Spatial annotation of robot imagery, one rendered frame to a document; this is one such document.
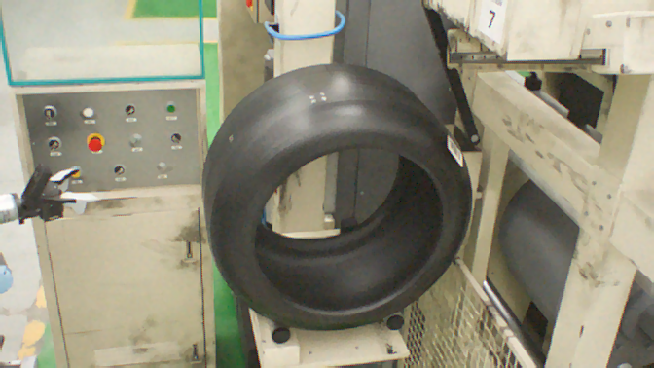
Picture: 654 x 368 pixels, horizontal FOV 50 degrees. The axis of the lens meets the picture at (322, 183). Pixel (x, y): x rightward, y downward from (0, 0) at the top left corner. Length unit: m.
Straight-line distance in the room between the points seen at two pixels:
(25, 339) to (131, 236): 1.03
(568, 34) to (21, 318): 2.67
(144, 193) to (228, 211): 0.88
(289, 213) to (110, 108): 0.65
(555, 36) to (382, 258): 0.85
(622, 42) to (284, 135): 0.63
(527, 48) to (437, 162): 0.37
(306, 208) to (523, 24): 0.94
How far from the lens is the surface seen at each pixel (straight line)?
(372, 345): 1.81
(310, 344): 1.80
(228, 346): 3.02
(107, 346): 2.59
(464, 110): 1.85
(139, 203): 2.27
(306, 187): 1.88
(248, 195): 1.40
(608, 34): 1.20
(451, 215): 1.54
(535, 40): 1.20
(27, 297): 3.45
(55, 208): 1.99
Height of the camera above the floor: 1.98
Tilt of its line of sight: 28 degrees down
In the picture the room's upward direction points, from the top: 3 degrees clockwise
